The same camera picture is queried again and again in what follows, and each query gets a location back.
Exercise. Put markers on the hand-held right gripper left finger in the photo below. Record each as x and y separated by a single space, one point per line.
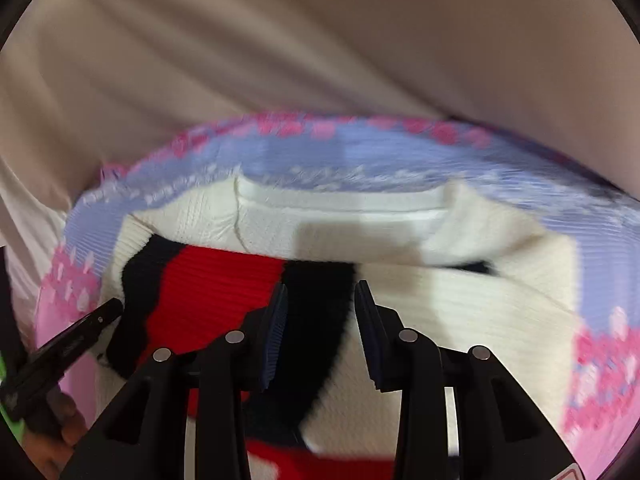
274 340

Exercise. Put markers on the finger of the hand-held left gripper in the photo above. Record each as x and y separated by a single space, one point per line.
75 337

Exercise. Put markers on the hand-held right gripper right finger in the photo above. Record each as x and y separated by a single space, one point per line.
369 335

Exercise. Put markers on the white red navy knit sweater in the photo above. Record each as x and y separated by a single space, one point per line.
450 310

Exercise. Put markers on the lavender pink knit sweater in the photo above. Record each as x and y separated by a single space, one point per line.
350 160

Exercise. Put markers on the person's left hand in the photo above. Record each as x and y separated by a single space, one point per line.
55 435

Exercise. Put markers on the beige bed sheet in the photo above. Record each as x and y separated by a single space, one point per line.
300 35

